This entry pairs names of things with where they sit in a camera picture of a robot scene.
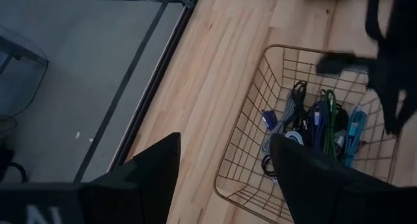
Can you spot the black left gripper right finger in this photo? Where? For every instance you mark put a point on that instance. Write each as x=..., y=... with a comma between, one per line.
x=325, y=191

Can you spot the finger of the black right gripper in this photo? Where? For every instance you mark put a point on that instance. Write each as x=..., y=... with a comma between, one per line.
x=413, y=102
x=391, y=110

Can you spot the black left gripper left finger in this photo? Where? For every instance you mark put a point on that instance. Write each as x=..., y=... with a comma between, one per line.
x=130, y=191

